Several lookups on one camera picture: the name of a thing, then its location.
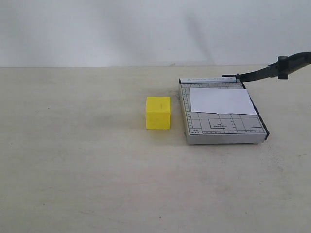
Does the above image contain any yellow cube block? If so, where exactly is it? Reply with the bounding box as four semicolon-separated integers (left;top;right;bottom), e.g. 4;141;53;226
145;97;171;130

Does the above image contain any white paper sheet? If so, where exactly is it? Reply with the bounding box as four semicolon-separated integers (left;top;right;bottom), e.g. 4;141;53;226
190;88;256;115

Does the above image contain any black cutter blade lever arm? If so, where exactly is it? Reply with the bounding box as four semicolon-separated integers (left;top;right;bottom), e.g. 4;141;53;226
222;52;311;82

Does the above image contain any grey metal paper cutter base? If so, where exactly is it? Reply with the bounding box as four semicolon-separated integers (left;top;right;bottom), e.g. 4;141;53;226
179;75;270;145

